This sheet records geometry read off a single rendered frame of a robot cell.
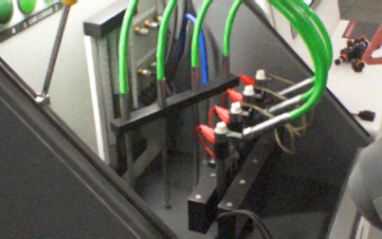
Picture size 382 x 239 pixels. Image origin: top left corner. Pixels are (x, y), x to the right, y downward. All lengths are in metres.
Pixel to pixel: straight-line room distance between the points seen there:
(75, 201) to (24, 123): 0.12
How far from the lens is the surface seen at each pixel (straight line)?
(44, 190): 0.80
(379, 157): 0.33
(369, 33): 1.90
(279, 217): 1.29
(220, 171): 1.08
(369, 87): 1.55
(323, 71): 0.92
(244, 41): 1.30
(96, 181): 0.74
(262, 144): 1.26
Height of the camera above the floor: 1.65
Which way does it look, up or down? 32 degrees down
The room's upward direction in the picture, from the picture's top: 1 degrees counter-clockwise
